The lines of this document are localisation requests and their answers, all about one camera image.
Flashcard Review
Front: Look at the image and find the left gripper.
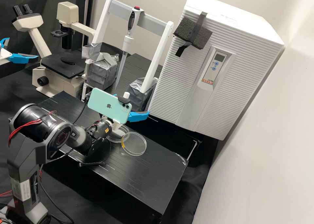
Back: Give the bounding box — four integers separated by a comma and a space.
0, 37, 40, 64

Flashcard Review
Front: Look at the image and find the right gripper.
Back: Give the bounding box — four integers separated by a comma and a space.
112, 110, 150, 137

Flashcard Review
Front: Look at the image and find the grey taped block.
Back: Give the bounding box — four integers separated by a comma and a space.
127, 78, 159, 112
83, 43, 120, 91

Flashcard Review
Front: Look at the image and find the petri dish lid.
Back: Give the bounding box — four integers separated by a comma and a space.
121, 131, 148, 157

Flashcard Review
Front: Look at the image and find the petri dish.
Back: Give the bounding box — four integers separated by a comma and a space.
106, 124, 131, 144

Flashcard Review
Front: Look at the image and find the incubator door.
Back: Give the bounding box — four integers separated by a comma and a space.
148, 5, 285, 142

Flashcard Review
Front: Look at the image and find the black platform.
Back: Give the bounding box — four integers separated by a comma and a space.
145, 115, 203, 166
8, 90, 189, 221

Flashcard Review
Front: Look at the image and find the cream microscope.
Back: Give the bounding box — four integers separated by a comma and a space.
12, 2, 97, 98

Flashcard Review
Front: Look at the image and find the white pipette stand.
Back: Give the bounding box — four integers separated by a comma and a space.
82, 0, 175, 104

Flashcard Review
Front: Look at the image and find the pipette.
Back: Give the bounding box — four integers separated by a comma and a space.
114, 7, 145, 90

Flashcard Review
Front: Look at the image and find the white incubator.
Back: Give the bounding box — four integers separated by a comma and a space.
183, 0, 286, 49

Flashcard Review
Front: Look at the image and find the right wrist camera phone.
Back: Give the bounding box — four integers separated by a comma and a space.
87, 87, 133, 124

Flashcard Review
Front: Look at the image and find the black cable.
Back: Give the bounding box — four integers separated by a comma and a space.
73, 100, 90, 129

